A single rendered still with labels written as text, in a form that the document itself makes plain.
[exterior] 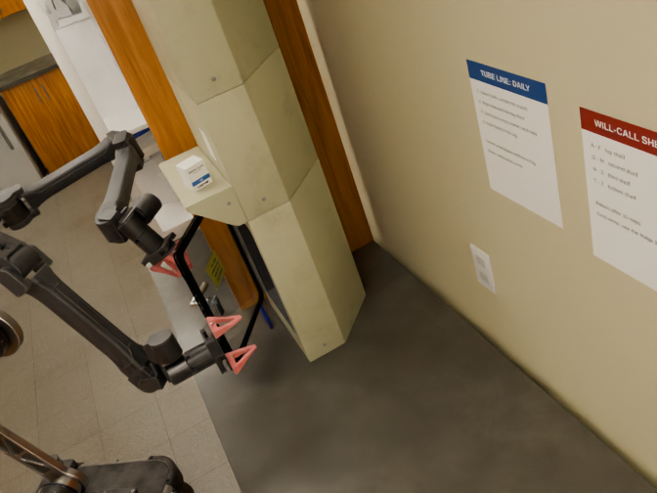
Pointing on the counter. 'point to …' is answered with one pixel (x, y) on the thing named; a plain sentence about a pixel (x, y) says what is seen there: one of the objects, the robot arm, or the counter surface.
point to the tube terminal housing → (283, 201)
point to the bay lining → (256, 256)
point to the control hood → (195, 203)
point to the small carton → (194, 173)
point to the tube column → (207, 41)
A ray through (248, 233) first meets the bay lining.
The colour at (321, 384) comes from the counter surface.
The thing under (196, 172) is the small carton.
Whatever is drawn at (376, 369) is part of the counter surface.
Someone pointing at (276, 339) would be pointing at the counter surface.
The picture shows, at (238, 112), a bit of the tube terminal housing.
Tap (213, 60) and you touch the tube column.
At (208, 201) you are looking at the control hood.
